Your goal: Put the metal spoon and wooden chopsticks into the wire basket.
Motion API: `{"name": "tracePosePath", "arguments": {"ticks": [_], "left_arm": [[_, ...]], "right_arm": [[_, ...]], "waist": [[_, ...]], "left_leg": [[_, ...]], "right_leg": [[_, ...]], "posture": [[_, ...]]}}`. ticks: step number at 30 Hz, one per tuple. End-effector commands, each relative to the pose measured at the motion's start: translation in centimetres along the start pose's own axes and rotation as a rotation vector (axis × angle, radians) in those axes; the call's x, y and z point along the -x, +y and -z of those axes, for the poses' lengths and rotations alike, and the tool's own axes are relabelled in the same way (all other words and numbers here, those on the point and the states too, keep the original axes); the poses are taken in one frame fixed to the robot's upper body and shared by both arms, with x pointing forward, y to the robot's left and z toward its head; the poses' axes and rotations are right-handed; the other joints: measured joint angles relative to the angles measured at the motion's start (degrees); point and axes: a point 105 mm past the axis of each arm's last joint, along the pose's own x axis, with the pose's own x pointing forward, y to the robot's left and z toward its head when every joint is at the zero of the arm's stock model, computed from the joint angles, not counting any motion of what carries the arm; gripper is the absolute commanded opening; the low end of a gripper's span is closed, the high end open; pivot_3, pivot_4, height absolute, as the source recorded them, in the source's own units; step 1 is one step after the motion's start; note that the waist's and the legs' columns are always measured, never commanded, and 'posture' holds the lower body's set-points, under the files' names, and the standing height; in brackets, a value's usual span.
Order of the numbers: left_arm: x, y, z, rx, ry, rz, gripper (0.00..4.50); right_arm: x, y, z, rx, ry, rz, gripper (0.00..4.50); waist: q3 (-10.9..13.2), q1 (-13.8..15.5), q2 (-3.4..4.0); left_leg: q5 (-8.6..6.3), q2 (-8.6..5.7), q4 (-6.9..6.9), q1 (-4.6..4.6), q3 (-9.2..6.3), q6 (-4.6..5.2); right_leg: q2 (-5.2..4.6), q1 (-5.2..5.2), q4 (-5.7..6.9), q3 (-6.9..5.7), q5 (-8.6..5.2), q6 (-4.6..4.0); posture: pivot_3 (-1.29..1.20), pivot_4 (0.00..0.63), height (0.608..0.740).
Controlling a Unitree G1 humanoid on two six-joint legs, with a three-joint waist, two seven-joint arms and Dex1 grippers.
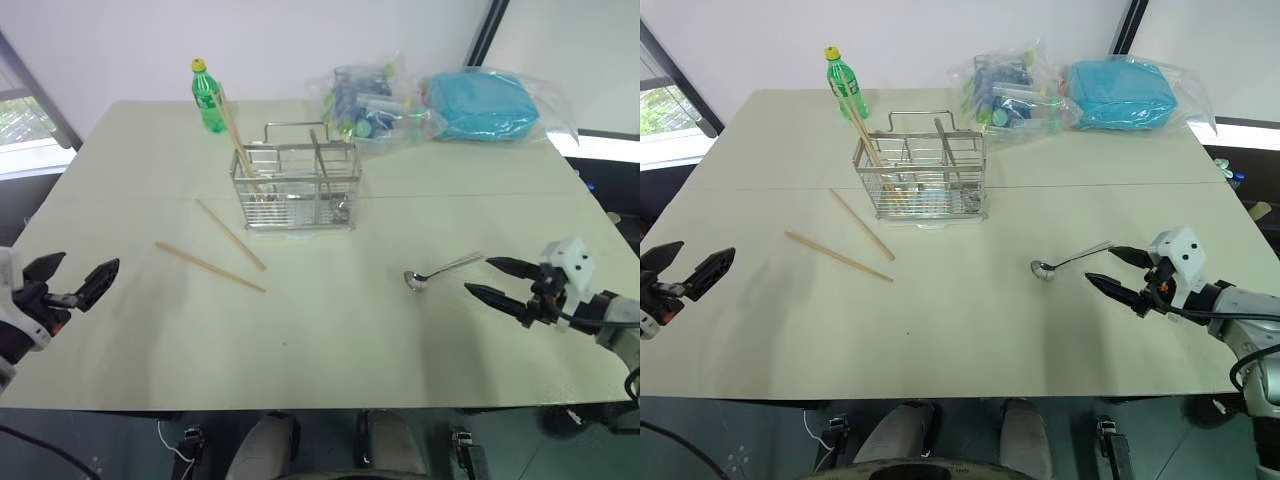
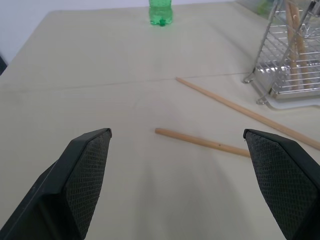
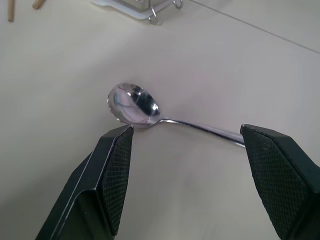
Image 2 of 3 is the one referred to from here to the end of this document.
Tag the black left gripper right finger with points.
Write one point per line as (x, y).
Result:
(280, 175)

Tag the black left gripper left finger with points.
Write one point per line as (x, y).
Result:
(75, 180)

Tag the wooden chopstick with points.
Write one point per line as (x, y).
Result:
(247, 112)
(301, 45)
(202, 143)
(293, 47)

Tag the white drip tray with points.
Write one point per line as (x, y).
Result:
(292, 103)

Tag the green plastic bottle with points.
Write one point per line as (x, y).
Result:
(161, 12)

